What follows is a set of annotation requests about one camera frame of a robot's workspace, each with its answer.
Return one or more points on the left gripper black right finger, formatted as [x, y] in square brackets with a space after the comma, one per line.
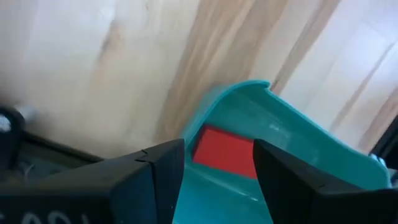
[311, 196]

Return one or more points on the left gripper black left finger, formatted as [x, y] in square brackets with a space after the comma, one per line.
[93, 193]

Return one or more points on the large red block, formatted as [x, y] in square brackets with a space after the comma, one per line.
[224, 151]

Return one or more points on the teal plastic bin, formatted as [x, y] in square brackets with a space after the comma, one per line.
[248, 109]

